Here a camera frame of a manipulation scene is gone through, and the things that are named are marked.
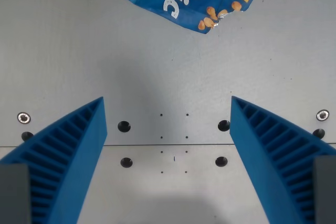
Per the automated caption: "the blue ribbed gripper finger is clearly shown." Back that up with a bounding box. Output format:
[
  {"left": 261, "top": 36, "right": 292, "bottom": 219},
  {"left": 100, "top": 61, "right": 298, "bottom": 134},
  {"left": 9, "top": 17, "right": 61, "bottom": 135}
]
[
  {"left": 0, "top": 96, "right": 108, "bottom": 224},
  {"left": 229, "top": 95, "right": 336, "bottom": 224}
]

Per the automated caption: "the silver table screw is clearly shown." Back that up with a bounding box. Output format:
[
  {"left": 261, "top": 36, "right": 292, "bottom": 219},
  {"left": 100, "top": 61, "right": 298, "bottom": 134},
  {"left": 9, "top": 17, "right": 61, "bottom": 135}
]
[
  {"left": 316, "top": 109, "right": 330, "bottom": 122},
  {"left": 17, "top": 112, "right": 32, "bottom": 124}
]

